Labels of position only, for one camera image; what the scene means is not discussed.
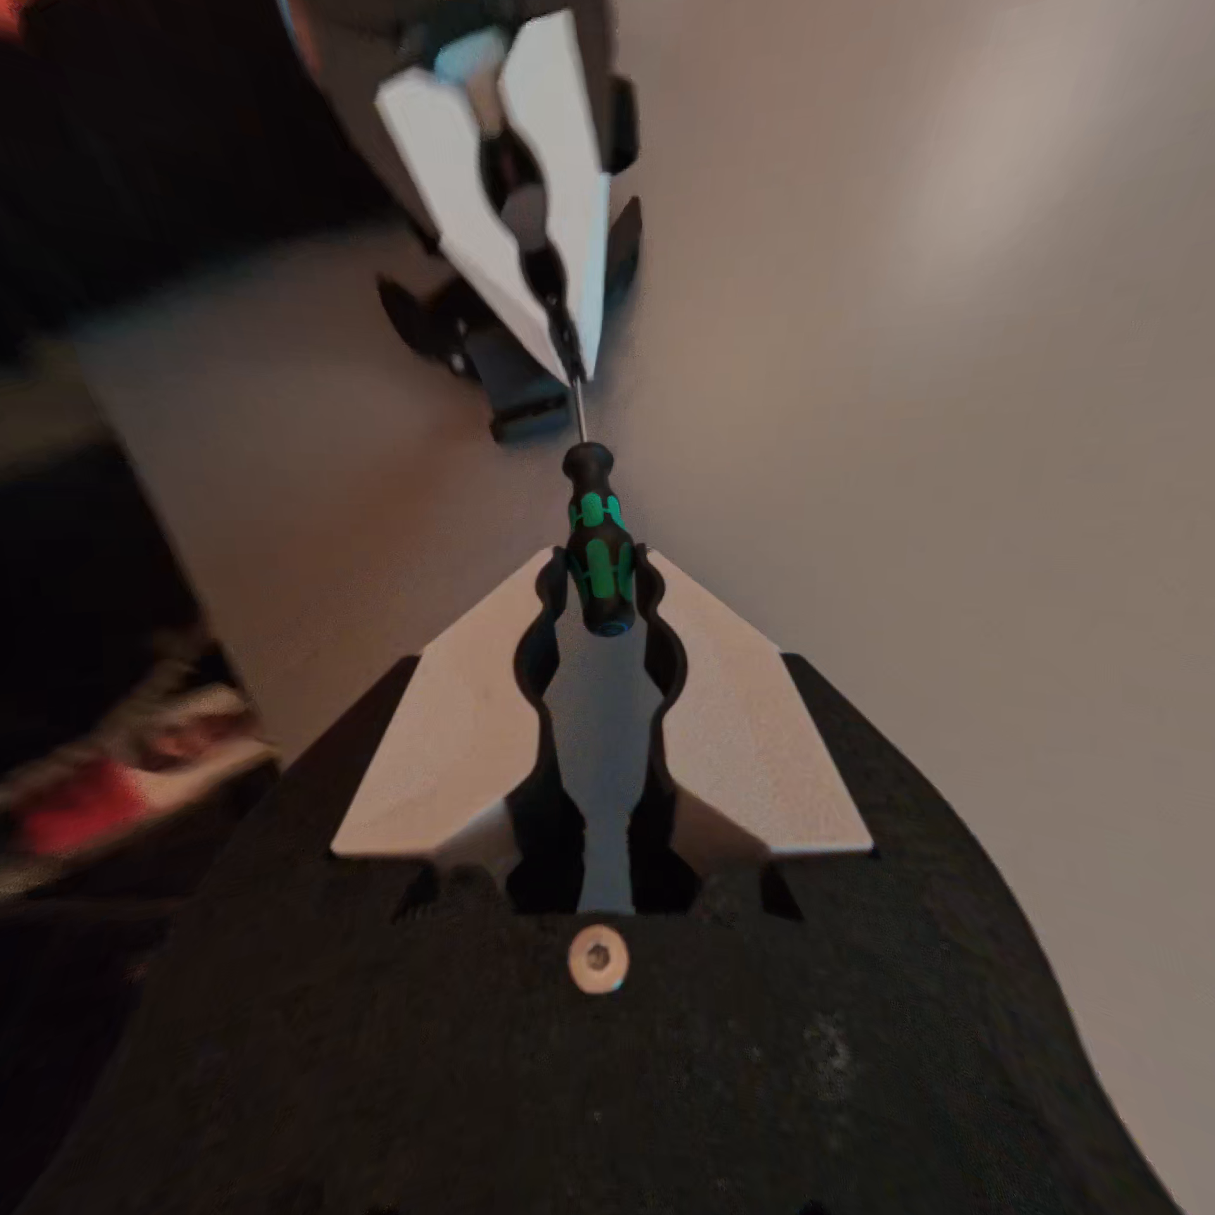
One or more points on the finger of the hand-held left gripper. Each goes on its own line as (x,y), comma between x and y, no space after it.
(446,189)
(570,170)

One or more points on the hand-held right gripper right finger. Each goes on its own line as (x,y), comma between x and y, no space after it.
(750,749)

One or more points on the white desk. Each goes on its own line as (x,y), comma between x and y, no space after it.
(902,379)

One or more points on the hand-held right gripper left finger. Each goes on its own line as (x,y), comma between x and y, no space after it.
(446,749)

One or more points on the person's red white shoe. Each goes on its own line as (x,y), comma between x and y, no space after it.
(86,807)

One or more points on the black plastic bracket part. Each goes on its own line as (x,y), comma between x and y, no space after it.
(513,389)

